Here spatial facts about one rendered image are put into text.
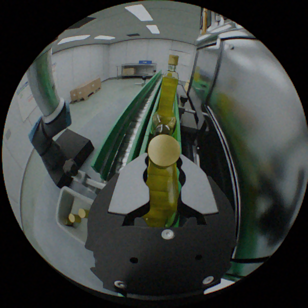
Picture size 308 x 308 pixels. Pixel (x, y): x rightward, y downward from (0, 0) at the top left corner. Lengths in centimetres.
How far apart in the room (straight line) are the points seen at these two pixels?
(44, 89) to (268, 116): 45
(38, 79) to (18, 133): 332
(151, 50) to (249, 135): 607
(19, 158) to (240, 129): 382
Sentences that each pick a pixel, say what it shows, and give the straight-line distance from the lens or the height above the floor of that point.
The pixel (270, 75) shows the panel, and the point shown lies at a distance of 19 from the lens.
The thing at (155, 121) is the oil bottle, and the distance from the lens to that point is 22.
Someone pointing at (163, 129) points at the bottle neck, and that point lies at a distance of 18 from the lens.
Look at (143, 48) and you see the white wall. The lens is 626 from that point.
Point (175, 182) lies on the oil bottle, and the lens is 16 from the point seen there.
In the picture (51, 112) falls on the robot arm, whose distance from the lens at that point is 40.
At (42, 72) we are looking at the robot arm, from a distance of 32.
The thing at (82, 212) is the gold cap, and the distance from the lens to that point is 38.
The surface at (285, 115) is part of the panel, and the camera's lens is 15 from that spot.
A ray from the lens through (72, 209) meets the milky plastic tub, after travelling 47.
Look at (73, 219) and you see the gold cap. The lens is 41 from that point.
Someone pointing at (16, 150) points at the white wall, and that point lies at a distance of 364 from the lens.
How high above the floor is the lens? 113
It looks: 54 degrees down
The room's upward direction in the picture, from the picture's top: 9 degrees clockwise
